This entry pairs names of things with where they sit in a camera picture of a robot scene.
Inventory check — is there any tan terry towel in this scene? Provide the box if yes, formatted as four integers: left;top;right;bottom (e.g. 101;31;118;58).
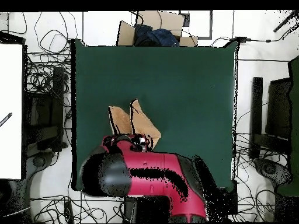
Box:
107;98;162;150

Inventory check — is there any brown cardboard box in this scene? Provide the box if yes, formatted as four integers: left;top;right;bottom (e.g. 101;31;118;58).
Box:
116;10;199;47

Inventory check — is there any black rod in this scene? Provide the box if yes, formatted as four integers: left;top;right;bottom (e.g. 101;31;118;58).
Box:
272;10;299;33

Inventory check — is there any dark blue clothes pile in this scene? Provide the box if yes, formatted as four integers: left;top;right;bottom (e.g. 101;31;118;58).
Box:
134;23;180;47

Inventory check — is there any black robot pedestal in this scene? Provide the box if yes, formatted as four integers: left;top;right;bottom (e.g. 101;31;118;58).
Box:
122;195;173;224

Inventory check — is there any grey round base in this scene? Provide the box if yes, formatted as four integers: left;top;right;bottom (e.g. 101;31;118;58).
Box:
25;151;57;178
253;157;293;187

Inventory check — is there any black power strip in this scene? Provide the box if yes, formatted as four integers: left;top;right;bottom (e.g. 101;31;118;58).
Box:
63;201;75;224

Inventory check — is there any white board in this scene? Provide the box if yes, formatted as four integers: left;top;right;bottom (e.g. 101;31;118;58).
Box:
0;43;23;180

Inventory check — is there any dark green table cloth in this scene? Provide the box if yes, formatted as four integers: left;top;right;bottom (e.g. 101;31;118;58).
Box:
71;38;239;191

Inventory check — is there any black upright bar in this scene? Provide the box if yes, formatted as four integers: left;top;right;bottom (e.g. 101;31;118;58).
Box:
249;77;264;160

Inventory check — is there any black cable tangle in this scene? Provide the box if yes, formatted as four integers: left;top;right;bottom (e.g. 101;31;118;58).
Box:
25;11;74;109
233;100;290;223
29;188;124;224

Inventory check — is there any black marker pen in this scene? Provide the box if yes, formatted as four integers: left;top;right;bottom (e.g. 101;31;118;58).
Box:
0;112;13;128

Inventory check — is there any green cloth covered stand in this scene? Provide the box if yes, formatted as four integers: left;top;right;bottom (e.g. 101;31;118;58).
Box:
276;55;299;197

